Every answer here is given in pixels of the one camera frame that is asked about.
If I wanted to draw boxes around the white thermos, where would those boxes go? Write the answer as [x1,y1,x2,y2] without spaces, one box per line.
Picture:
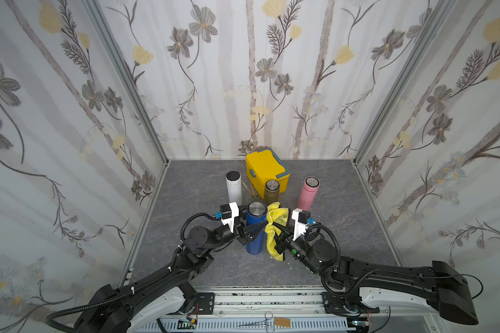
[226,170,243,206]

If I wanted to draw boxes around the pink thermos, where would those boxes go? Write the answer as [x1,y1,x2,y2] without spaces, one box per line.
[297,176,320,211]

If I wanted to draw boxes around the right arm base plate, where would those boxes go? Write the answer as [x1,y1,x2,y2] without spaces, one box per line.
[322,292,380,316]

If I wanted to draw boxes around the brown cardboard tag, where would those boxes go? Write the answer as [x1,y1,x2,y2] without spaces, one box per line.
[274,317,292,328]

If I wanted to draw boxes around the yellow storage box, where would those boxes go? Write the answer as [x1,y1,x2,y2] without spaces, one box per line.
[245,148,290,198]

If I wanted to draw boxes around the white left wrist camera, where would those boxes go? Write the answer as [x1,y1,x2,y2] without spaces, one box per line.
[215,202,240,233]

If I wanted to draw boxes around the blue thermos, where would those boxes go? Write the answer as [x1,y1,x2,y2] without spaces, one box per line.
[246,201,268,255]

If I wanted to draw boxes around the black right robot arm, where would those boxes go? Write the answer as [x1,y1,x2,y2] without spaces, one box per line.
[272,223,479,326]

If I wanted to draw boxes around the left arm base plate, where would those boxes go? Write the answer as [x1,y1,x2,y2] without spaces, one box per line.
[181,292,215,316]

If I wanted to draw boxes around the gold thermos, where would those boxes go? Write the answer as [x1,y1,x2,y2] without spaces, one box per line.
[264,179,280,205]

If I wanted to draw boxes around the white slotted cable duct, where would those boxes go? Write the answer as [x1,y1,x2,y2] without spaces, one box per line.
[139,317,356,332]

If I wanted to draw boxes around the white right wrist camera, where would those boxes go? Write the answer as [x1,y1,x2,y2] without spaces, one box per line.
[291,208,315,241]

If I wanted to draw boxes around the yellow grey cleaning cloth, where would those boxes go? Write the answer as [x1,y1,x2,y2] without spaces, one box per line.
[265,201,289,261]

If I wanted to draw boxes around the green circuit board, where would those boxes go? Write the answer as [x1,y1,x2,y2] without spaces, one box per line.
[176,319,197,330]

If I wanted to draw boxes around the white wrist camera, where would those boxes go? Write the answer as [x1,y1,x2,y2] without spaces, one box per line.
[215,202,240,233]
[291,208,315,241]

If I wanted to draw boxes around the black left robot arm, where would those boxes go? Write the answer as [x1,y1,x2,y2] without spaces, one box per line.
[44,217,268,332]

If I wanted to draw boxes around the metal scissors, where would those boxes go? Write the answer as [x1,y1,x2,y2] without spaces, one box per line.
[239,312,275,333]

